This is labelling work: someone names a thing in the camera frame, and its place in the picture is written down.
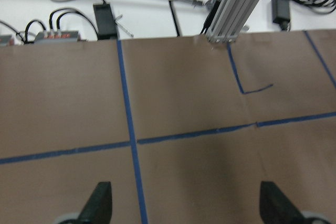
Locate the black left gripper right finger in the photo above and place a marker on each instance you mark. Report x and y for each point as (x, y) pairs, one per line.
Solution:
(275, 207)

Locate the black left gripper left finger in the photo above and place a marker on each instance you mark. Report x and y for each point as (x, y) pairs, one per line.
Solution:
(98, 208)

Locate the black power adapter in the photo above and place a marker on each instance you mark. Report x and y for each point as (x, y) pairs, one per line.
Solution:
(107, 28)

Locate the grey usb hub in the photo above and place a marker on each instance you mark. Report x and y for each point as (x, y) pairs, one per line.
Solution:
(58, 36)

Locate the aluminium frame post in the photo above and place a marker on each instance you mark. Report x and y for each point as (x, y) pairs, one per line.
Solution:
(226, 19)

